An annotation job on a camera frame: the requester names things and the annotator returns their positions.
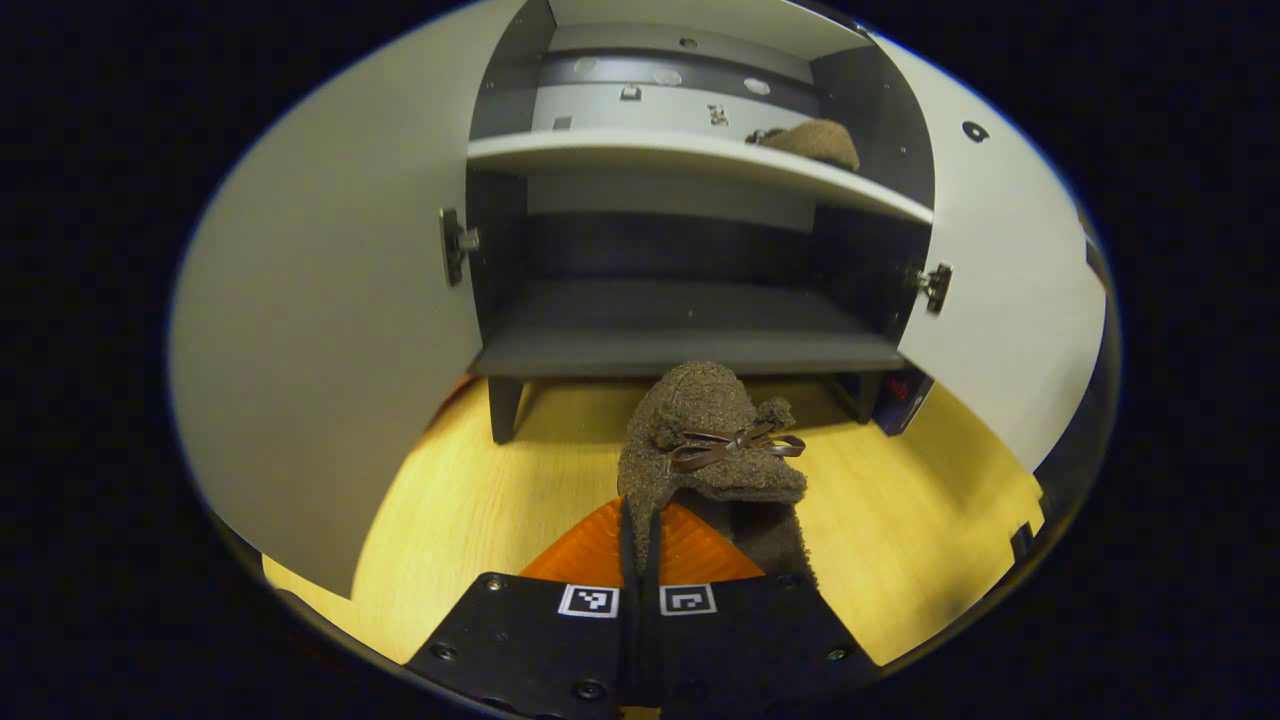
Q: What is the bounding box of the dark grey cabinet shelf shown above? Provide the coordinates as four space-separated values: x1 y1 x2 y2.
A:
472 280 907 379

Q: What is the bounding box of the white shoe cabinet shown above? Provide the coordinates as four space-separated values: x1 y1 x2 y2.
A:
465 0 938 446

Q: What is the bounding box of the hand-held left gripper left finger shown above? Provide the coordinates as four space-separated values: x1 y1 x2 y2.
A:
403 497 643 720

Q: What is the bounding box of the brown fuzzy shoe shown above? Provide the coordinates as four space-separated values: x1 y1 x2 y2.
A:
745 118 861 173
617 360 819 591

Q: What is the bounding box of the white cabinet shelf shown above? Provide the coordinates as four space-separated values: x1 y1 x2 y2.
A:
548 0 871 59
467 128 936 226

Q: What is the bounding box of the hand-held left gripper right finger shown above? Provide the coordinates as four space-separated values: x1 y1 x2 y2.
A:
640 500 885 720

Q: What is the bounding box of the metal door hinge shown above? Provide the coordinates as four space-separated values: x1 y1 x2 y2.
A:
440 207 482 288
914 263 954 316

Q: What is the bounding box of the white shoe cabinet door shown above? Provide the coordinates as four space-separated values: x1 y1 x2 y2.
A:
868 30 1109 476
168 0 531 601

